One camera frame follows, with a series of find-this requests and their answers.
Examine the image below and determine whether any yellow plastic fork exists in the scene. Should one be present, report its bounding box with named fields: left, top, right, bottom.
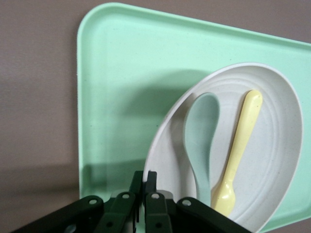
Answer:
left=210, top=89, right=263, bottom=218

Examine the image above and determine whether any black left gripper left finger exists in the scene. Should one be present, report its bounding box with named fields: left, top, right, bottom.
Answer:
left=14, top=171, right=144, bottom=233

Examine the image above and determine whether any mint green rectangular tray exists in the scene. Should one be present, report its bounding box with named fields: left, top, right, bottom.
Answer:
left=76, top=2, right=311, bottom=233

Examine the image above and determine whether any brown table mat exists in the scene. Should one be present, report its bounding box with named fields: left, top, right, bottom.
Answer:
left=0, top=0, right=311, bottom=233

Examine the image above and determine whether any teal plastic spoon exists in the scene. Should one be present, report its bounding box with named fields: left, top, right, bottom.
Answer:
left=183, top=92, right=221, bottom=207

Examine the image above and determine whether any beige round plate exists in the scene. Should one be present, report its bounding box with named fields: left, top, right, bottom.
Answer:
left=143, top=62, right=304, bottom=233

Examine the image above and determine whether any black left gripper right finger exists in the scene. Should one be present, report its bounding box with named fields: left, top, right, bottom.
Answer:
left=145, top=171, right=251, bottom=233

